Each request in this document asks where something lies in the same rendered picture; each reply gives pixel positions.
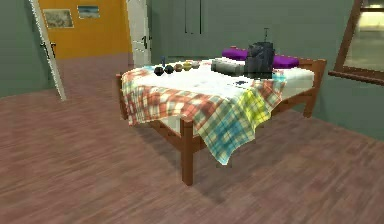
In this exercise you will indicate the purple pillow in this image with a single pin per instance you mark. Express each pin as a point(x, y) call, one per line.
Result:
point(283, 61)

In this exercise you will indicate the pale grey ball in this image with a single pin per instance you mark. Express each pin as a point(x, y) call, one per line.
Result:
point(195, 64)

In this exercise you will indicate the grey cylinder roll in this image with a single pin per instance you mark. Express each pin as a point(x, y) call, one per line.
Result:
point(226, 66)

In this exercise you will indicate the brown ball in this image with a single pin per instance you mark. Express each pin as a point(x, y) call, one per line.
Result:
point(178, 67)

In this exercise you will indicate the black ball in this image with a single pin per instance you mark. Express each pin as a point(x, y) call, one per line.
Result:
point(169, 69)
point(159, 70)

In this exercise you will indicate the framed blue sea picture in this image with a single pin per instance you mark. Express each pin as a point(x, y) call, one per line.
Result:
point(88, 11)

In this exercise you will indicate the small blue bottle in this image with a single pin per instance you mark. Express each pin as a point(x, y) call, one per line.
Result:
point(163, 60)

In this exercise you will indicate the white room door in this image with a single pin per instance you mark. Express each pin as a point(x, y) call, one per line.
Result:
point(139, 31)
point(48, 50)

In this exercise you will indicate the plaid checked bed cover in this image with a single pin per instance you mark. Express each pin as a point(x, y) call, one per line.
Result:
point(200, 106)

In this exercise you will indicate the framed beige landscape picture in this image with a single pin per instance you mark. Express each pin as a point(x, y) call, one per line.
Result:
point(58, 18)

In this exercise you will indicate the brown framed window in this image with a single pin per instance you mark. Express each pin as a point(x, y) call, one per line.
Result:
point(363, 40)

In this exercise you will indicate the grey green wall cupboard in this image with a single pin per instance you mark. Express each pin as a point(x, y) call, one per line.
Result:
point(193, 16)

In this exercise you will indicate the brown wooden bed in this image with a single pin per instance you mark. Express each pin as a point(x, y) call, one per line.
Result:
point(187, 156)

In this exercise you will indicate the yellow ball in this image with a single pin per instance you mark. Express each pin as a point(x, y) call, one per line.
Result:
point(187, 65)

